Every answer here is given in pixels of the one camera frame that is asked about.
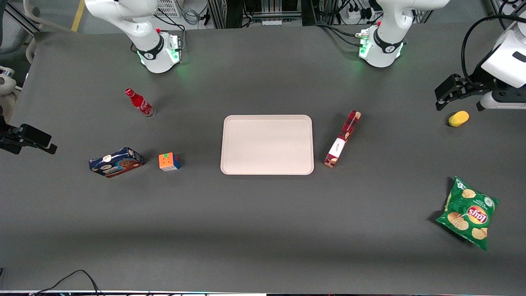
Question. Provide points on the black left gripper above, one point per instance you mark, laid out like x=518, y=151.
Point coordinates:
x=478, y=78

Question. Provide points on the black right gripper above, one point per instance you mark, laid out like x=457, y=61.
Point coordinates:
x=9, y=138

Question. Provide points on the red tartan cookie box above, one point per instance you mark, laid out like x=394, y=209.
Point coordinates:
x=343, y=139

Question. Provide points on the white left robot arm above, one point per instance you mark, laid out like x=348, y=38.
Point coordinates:
x=382, y=49

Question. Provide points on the blue cookie box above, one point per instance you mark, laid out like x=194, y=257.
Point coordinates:
x=117, y=163

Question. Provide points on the white perforated box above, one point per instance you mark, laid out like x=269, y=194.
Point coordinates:
x=169, y=7

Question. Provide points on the beige plastic tray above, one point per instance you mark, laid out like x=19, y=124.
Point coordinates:
x=267, y=144

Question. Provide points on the yellow lemon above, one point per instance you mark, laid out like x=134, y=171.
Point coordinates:
x=458, y=119

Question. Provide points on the red cola bottle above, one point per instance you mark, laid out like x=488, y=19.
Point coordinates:
x=141, y=104

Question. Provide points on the white power strip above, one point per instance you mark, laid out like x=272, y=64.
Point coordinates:
x=356, y=14

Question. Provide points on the green chips bag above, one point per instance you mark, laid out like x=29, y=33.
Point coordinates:
x=468, y=213

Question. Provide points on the colourful puzzle cube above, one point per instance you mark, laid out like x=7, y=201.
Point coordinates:
x=168, y=162

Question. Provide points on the black equipment rack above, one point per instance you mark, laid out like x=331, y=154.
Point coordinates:
x=263, y=10

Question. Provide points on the dark grey table cover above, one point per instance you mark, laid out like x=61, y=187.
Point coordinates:
x=263, y=230

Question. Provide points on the beige tube frame chair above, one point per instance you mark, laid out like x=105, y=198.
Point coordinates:
x=29, y=45

